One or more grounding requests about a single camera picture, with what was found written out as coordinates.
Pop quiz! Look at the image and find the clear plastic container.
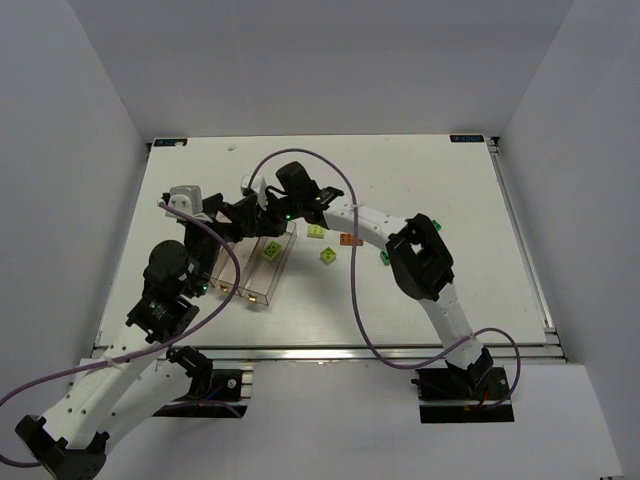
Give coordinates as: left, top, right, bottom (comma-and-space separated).
210, 238, 265, 296
241, 222, 297, 306

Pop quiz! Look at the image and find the aluminium table frame rail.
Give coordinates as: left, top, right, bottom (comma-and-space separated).
485, 137, 567, 361

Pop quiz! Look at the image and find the blue label right corner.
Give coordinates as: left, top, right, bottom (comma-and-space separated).
449, 134, 485, 143

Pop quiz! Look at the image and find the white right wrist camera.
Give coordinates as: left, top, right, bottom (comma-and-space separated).
240, 175, 268, 210

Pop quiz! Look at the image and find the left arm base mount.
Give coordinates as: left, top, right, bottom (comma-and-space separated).
153, 363, 253, 419

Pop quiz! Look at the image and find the blue label left corner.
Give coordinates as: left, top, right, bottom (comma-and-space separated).
153, 138, 188, 148

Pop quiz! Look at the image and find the orange flat lego plate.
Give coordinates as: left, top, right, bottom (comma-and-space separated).
339, 233, 364, 246

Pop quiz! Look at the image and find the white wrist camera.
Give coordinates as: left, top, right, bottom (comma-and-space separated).
240, 175, 268, 210
158, 185, 212, 223

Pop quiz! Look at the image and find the pale green curved lego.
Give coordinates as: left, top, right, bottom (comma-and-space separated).
307, 225, 325, 239

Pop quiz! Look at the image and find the clear plastic container left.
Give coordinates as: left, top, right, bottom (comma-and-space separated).
210, 238, 265, 296

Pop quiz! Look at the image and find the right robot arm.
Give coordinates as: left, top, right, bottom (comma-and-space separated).
222, 161, 493, 392

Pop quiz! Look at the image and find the clear plastic container right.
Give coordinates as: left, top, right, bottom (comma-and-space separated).
241, 222, 297, 306

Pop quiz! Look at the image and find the lime green square lego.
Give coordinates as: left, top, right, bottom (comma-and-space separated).
320, 247, 337, 265

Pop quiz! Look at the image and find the blue label corner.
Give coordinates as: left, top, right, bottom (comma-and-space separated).
449, 134, 485, 143
153, 138, 188, 148

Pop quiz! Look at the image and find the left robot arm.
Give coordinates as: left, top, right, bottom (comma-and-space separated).
15, 186, 255, 479

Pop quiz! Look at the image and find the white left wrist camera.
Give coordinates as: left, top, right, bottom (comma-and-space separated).
158, 185, 212, 223

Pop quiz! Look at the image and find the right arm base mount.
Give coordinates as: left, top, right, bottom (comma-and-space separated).
411, 367, 515, 425

